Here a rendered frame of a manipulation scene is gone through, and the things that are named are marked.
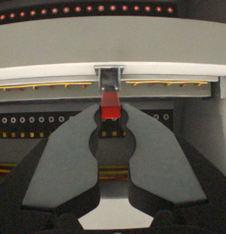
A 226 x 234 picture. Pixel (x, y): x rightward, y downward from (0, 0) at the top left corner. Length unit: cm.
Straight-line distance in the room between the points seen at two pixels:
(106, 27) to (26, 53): 8
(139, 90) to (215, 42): 10
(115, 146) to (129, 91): 20
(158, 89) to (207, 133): 13
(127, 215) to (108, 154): 20
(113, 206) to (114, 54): 18
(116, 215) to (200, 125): 21
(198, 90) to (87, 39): 16
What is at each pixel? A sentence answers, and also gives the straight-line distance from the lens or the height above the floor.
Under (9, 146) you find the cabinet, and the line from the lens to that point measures 46.
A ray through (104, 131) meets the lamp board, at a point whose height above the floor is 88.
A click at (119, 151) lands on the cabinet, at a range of 41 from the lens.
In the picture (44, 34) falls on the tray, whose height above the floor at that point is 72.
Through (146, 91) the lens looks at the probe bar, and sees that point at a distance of 24.
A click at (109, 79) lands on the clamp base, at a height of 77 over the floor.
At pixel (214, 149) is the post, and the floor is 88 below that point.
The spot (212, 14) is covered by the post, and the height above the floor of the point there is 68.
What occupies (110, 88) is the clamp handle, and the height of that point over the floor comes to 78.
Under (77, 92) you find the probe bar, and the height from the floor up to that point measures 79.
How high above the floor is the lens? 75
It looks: 17 degrees up
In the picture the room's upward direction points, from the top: 179 degrees clockwise
